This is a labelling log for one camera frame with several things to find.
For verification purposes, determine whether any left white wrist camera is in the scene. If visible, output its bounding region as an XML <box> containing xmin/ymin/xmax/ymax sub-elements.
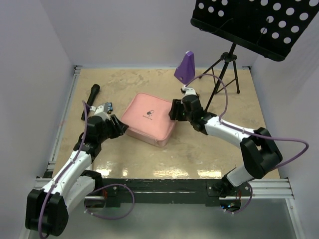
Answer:
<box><xmin>90</xmin><ymin>103</ymin><xmax>109</xmax><ymax>119</ymax></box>

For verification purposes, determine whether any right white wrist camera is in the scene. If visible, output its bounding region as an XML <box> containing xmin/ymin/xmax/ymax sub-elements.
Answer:
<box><xmin>180</xmin><ymin>85</ymin><xmax>197</xmax><ymax>96</ymax></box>

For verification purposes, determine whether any black microphone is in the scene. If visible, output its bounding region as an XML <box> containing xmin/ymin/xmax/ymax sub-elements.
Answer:
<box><xmin>81</xmin><ymin>84</ymin><xmax>100</xmax><ymax>120</ymax></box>

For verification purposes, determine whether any black music stand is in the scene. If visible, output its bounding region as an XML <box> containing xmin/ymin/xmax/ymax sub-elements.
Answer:
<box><xmin>190</xmin><ymin>0</ymin><xmax>319</xmax><ymax>104</ymax></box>

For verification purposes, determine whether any pink medicine kit case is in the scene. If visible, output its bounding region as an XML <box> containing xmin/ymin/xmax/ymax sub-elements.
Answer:
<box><xmin>121</xmin><ymin>93</ymin><xmax>175</xmax><ymax>147</ymax></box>

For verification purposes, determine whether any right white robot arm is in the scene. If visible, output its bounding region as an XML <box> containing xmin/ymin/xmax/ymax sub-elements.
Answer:
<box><xmin>168</xmin><ymin>95</ymin><xmax>283</xmax><ymax>196</ymax></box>

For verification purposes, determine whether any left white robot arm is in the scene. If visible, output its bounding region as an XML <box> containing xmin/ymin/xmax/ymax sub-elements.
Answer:
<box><xmin>25</xmin><ymin>113</ymin><xmax>128</xmax><ymax>239</ymax></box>

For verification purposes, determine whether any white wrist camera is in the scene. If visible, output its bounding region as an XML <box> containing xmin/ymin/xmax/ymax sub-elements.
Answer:
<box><xmin>180</xmin><ymin>85</ymin><xmax>197</xmax><ymax>96</ymax></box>
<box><xmin>90</xmin><ymin>103</ymin><xmax>109</xmax><ymax>119</ymax></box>

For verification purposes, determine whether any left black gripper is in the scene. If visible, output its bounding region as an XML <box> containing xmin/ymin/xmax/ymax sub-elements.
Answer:
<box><xmin>98</xmin><ymin>114</ymin><xmax>129</xmax><ymax>143</ymax></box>

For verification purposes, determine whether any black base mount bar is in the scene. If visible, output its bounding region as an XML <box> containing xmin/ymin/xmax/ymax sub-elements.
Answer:
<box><xmin>74</xmin><ymin>178</ymin><xmax>252</xmax><ymax>209</ymax></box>

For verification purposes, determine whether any blue owl block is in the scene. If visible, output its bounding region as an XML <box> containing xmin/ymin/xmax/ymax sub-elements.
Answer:
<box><xmin>107</xmin><ymin>102</ymin><xmax>113</xmax><ymax>113</ymax></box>

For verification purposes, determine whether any purple metronome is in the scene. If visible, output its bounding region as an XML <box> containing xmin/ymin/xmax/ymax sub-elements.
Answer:
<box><xmin>174</xmin><ymin>51</ymin><xmax>195</xmax><ymax>85</ymax></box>

